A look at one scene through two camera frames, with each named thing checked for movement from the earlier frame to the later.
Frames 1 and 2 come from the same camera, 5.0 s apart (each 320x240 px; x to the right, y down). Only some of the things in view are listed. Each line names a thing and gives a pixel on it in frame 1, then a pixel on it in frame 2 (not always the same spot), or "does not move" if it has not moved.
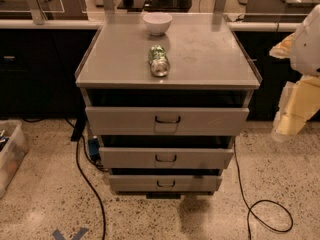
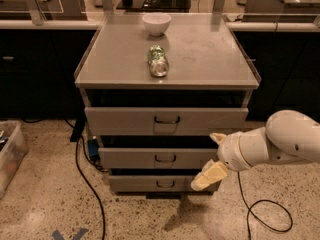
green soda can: (158, 60) does not move
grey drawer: (164, 158) does not move
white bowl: (157, 23) does not move
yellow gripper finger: (282, 49) -> (218, 137)
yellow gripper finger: (300, 100) -> (211, 172)
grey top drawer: (165, 121) does not move
